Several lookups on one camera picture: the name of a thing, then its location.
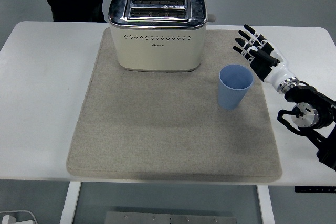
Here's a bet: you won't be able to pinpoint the white power adapter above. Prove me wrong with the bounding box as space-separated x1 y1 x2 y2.
0 215 18 224

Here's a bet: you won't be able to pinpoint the white table leg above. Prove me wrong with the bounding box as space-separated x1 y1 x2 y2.
256 185 276 224
59 182 82 224

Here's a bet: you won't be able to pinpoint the white cable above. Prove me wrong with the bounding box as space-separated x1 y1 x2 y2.
0 210 38 224

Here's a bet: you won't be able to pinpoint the cream and chrome toaster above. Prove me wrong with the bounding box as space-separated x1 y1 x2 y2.
108 0 217 73

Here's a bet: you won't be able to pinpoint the blue ribbed cup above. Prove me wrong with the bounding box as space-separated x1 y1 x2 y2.
217 64 254 111

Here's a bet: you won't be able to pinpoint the beige fabric mat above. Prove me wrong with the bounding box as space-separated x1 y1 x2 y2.
66 27 283 182

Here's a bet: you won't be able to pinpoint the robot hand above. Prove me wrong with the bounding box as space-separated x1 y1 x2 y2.
233 24 298 91

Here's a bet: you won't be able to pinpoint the black table control panel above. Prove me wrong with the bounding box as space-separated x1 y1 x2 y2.
294 186 336 193

